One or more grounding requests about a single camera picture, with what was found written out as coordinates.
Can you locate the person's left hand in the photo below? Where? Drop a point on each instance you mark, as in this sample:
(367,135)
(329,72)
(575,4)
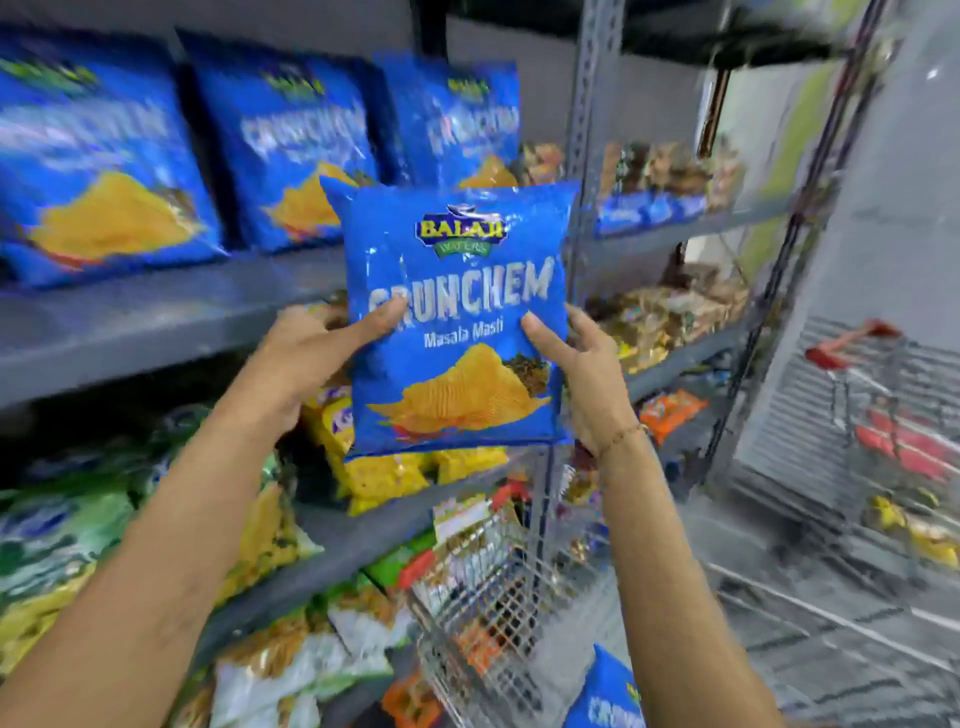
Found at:
(300,360)

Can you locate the person's right hand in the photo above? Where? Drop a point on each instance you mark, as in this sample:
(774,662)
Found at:
(600,390)

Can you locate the person's right thumb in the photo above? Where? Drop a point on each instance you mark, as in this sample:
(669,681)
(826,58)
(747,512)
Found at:
(546,337)

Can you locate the person's left thumb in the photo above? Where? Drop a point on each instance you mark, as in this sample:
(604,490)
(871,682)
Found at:
(371,324)

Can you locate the blue chip packet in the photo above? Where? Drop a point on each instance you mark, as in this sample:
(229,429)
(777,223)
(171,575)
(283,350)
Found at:
(457,120)
(604,694)
(285,142)
(97,172)
(457,285)

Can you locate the person's left forearm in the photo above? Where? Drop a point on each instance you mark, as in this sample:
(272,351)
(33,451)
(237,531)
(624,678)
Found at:
(142,570)

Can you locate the person's right forearm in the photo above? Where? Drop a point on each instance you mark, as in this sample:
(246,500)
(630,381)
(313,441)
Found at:
(675,592)

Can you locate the pile of brown snack packets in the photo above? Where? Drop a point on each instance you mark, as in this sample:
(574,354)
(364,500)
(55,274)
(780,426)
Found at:
(675,315)

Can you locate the yellow snack packet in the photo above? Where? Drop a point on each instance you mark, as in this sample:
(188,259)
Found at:
(469,461)
(375,476)

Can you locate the dark metal shelf rack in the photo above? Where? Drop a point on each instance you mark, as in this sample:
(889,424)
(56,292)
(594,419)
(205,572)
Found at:
(675,232)

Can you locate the row of mixed snack packets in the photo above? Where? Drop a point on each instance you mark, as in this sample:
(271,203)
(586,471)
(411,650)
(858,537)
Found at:
(660,180)

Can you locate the white snack packet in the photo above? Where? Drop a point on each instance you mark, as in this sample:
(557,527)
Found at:
(465,517)

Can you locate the gray metal shelf rack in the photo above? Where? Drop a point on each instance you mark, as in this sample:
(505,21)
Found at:
(150,322)

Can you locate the pile of white green packets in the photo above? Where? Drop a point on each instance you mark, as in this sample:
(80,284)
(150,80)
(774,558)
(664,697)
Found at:
(300,667)

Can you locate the pile of green snack packets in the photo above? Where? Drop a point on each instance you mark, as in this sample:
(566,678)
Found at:
(60,540)

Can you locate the small orange snack packet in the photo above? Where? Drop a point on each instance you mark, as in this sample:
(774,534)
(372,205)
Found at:
(409,705)

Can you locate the yellow packets in cart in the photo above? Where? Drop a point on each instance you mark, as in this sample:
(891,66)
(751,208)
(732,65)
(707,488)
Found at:
(919,529)

